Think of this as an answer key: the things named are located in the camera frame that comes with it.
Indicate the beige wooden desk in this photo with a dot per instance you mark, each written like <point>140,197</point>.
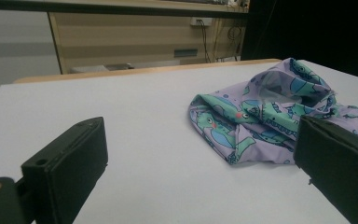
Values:
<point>130,37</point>

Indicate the purple seahorse print romper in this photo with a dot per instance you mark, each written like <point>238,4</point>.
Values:
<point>230,124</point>

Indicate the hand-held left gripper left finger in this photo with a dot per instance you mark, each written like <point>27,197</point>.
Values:
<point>65,168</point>

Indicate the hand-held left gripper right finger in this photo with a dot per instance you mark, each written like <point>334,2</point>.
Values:
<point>338,161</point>

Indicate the white power strip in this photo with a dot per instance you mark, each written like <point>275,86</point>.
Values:
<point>201,21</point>

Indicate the black frame bar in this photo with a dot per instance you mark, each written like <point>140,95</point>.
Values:
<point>105,8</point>

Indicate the grey desk label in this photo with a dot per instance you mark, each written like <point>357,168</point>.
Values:
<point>185,53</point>

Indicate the black curtain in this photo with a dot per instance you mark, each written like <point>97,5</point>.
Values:
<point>310,31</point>

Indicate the white cabinet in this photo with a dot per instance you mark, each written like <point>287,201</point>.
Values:
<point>15,34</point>

